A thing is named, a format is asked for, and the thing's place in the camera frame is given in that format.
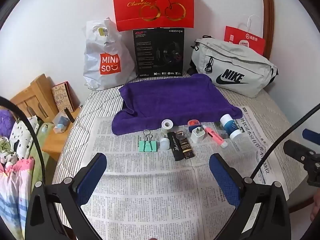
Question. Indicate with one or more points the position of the small translucent white bottle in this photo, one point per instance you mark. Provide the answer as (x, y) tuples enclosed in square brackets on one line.
[(165, 145)]

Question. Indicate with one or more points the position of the purple towel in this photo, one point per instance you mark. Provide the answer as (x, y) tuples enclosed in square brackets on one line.
[(175, 97)]

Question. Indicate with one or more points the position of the black headset box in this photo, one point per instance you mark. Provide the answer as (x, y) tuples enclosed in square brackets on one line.
[(150, 55)]

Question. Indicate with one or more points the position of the wooden cabinet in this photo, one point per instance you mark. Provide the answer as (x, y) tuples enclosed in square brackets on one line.
[(37, 92)]

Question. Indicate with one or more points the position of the red gift bag gold cherries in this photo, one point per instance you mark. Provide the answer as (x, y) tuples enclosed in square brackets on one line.
[(130, 15)]

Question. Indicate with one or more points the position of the small blue white box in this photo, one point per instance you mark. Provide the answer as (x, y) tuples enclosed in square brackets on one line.
[(61, 123)]

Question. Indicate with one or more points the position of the white dotted cloth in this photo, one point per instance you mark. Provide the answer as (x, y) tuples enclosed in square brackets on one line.
[(22, 135)]

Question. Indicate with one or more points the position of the pink quilt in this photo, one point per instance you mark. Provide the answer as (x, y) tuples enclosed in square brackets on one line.
[(15, 180)]

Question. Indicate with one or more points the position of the white plastic shopping bag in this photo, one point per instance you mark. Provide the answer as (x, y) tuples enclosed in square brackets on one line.
[(95, 72)]

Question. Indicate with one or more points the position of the pink highlighter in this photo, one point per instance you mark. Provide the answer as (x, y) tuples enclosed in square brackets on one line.
[(215, 137)]

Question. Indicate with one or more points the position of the black tube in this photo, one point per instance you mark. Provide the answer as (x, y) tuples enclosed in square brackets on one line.
[(176, 151)]

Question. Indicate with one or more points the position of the clear round cap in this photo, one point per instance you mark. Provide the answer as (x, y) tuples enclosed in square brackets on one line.
[(181, 136)]

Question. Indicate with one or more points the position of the person's right forearm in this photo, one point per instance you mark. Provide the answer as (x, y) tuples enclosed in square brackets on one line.
[(316, 205)]

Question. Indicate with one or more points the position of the mint green binder clip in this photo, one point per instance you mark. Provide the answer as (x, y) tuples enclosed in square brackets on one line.
[(147, 146)]

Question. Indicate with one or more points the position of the blue white bottle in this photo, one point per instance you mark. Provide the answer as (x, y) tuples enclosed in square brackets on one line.
[(231, 126)]

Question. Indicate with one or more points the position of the grey waist bag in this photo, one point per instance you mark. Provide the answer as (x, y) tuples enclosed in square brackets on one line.
[(237, 60)]

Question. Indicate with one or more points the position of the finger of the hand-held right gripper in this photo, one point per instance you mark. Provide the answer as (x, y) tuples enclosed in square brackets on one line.
[(297, 150), (308, 133)]

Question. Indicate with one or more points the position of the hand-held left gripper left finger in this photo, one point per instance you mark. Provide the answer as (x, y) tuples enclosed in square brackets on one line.
[(92, 180)]

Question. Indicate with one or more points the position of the white tape roll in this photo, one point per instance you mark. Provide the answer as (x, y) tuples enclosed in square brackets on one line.
[(166, 127)]

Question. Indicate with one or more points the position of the white charger plug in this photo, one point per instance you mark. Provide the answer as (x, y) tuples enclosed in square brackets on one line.
[(197, 138)]

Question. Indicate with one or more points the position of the newspaper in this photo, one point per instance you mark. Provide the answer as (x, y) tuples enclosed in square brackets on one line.
[(150, 192)]

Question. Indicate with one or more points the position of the pink jar blue lid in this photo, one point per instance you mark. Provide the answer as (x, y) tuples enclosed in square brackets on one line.
[(193, 123)]

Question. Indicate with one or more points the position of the purple plush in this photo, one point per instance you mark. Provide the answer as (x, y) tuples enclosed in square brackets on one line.
[(6, 122)]

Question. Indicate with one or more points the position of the brown wooden frame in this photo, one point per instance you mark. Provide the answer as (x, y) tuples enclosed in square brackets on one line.
[(267, 17)]

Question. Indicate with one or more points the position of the brown patterned box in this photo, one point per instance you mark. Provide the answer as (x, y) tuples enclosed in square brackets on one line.
[(62, 96)]

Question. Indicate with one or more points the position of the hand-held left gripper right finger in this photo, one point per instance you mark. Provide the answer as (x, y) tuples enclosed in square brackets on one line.
[(225, 182)]

